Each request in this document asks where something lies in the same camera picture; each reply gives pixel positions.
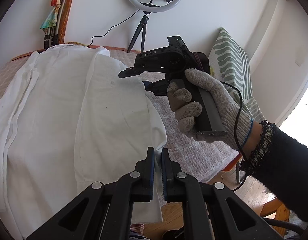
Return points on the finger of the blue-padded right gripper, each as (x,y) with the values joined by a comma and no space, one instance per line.
(179,186)

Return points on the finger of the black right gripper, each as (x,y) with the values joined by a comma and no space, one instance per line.
(158,87)
(134,71)

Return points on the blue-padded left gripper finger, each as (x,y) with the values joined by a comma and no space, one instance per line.
(136,186)

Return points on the white long-sleeved shirt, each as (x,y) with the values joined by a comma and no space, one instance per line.
(66,121)

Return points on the dark sleeved forearm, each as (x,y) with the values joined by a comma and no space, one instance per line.
(280,163)

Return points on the pink checked bed cover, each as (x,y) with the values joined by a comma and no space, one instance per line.
(8,71)

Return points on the black mini tripod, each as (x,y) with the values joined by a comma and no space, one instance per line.
(141,29)

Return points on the green white striped pillow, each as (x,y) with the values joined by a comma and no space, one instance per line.
(229,63)

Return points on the colourful braided scarf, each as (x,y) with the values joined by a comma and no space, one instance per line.
(51,20)

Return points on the wooden stool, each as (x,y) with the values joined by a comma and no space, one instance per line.
(276,210)

